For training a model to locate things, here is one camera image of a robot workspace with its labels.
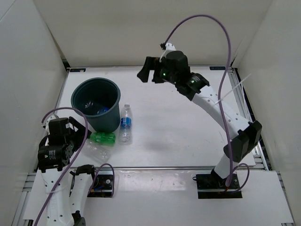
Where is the blue label bottle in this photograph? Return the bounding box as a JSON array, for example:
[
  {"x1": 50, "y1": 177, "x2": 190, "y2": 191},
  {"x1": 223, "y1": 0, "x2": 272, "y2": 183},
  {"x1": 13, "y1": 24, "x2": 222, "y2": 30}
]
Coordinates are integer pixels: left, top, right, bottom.
[
  {"x1": 80, "y1": 100, "x2": 109, "y2": 115},
  {"x1": 119, "y1": 104, "x2": 133, "y2": 144}
]

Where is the green plastic bottle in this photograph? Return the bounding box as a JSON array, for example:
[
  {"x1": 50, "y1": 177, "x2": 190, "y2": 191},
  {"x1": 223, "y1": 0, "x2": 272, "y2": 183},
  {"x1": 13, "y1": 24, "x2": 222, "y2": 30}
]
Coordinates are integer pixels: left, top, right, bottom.
[{"x1": 90, "y1": 132, "x2": 116, "y2": 145}]

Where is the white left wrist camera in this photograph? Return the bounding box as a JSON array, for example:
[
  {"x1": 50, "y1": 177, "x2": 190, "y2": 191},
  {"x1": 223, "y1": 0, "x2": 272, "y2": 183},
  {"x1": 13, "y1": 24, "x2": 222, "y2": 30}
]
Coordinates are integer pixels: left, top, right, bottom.
[{"x1": 42, "y1": 114, "x2": 59, "y2": 129}]

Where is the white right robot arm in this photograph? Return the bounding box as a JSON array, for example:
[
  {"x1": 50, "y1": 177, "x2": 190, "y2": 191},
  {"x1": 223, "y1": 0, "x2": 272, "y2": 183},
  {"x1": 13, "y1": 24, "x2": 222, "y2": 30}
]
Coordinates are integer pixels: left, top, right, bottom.
[{"x1": 137, "y1": 50, "x2": 262, "y2": 188}]

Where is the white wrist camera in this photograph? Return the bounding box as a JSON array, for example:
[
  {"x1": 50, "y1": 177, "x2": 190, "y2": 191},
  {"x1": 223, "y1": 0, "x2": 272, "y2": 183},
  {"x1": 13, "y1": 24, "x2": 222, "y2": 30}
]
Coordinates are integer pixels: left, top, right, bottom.
[
  {"x1": 159, "y1": 42, "x2": 176, "y2": 62},
  {"x1": 42, "y1": 114, "x2": 59, "y2": 129}
]

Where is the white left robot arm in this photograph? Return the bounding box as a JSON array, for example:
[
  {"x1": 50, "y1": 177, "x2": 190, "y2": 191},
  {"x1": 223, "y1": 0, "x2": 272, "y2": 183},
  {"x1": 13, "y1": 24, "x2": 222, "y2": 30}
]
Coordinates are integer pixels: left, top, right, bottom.
[{"x1": 38, "y1": 115, "x2": 99, "y2": 226}]

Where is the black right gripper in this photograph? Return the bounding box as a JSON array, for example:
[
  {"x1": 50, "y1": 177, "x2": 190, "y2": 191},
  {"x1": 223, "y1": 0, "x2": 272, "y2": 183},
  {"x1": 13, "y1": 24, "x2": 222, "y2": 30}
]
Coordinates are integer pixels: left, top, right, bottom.
[{"x1": 136, "y1": 58, "x2": 178, "y2": 86}]

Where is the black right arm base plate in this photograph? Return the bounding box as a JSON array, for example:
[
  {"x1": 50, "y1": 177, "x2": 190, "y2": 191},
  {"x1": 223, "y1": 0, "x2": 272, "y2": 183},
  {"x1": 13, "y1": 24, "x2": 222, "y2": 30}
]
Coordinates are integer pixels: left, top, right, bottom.
[{"x1": 192, "y1": 173, "x2": 243, "y2": 199}]

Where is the clear plastic bottle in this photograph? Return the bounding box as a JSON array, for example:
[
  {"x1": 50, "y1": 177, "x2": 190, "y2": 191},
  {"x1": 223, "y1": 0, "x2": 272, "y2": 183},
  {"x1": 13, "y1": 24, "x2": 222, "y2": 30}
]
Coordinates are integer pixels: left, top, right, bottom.
[{"x1": 82, "y1": 140, "x2": 111, "y2": 163}]

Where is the white cable tie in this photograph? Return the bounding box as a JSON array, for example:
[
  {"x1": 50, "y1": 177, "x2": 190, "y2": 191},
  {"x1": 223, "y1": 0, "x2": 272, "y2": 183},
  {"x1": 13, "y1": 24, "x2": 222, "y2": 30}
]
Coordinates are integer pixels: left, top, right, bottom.
[{"x1": 215, "y1": 73, "x2": 252, "y2": 104}]

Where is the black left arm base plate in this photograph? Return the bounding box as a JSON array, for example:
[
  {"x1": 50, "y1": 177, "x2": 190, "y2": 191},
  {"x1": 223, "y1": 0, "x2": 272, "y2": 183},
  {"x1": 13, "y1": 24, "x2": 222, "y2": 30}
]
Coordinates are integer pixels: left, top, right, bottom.
[{"x1": 87, "y1": 171, "x2": 115, "y2": 198}]

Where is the dark teal ribbed bin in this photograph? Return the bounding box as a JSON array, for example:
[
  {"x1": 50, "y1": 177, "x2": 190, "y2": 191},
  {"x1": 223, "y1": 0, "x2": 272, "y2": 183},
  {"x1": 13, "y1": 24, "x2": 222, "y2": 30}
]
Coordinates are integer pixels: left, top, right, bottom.
[{"x1": 71, "y1": 77, "x2": 121, "y2": 133}]

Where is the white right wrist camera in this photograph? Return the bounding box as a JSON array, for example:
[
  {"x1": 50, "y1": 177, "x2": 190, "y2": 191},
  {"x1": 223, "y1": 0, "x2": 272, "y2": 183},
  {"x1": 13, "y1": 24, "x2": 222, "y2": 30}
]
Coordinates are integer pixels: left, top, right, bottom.
[{"x1": 159, "y1": 42, "x2": 176, "y2": 62}]

